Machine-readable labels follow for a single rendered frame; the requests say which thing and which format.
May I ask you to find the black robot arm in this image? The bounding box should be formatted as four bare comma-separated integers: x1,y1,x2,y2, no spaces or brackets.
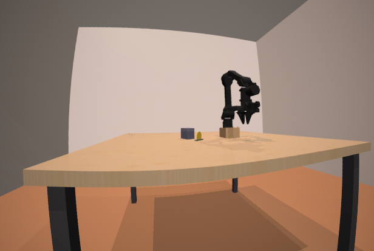
221,70,260,128

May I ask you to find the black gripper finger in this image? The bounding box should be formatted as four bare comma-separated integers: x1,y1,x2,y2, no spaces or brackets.
245,112,255,124
236,112,247,124

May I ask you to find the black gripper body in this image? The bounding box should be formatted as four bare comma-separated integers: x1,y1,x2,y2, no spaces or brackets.
231,97,259,112

